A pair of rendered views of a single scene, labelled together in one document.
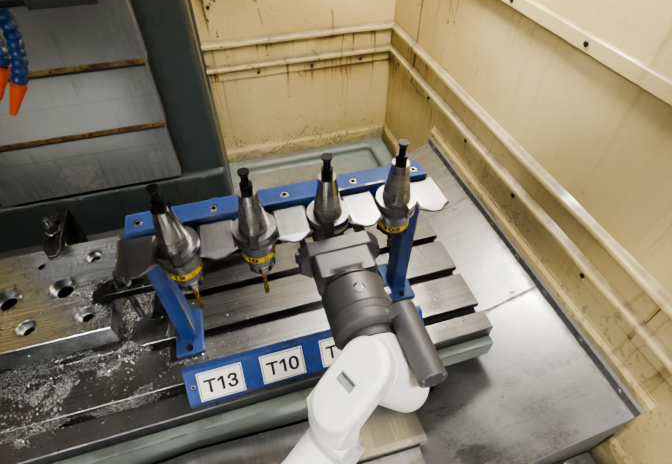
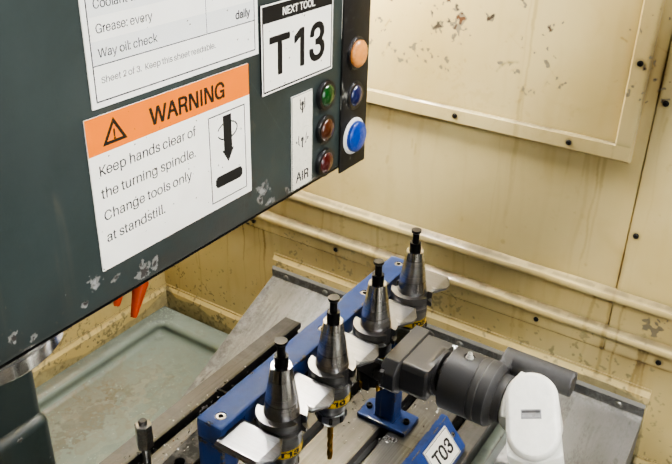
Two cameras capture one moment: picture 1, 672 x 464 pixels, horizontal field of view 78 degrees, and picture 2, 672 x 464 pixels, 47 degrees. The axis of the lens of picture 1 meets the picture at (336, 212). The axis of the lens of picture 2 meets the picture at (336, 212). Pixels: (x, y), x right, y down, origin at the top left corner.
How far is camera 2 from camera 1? 0.72 m
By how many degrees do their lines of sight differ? 37
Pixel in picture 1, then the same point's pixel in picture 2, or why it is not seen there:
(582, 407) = (605, 438)
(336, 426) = (551, 445)
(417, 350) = (549, 369)
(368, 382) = (548, 400)
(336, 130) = (108, 317)
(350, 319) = (487, 380)
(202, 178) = (18, 443)
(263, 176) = not seen: hidden behind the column
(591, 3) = (444, 84)
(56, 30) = not seen: outside the picture
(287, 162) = (55, 395)
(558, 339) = not seen: hidden behind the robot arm
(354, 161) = (151, 352)
